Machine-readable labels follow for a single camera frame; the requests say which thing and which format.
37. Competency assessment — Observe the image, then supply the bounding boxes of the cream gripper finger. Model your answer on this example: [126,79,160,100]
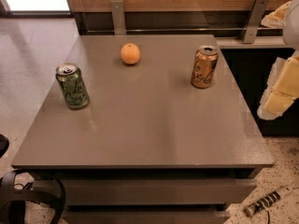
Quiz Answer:
[261,2,291,29]
[257,56,299,120]

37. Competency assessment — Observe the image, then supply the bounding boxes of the orange fruit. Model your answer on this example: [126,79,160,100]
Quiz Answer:
[121,43,140,64]

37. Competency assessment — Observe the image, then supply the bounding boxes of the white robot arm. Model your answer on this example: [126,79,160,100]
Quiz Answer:
[257,0,299,120]

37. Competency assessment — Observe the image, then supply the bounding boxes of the gold soda can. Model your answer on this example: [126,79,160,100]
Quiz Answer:
[191,45,219,89]

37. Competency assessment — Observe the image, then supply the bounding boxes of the white power strip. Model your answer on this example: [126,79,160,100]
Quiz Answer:
[244,186,293,217]

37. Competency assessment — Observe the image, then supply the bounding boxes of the green soda can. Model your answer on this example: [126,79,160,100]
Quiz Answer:
[55,63,90,109]

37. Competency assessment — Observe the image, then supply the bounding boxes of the black round object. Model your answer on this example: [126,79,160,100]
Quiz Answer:
[0,134,9,158]

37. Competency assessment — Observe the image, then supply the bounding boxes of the black headphones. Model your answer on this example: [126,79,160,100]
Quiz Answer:
[0,170,65,224]

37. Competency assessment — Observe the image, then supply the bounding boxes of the right metal bracket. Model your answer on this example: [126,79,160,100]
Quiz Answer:
[241,0,269,44]

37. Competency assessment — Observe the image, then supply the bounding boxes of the metal bracket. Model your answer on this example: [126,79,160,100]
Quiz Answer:
[110,0,127,35]
[241,0,269,44]

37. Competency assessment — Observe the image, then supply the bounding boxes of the left metal bracket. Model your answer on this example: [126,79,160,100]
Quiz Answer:
[110,0,127,35]

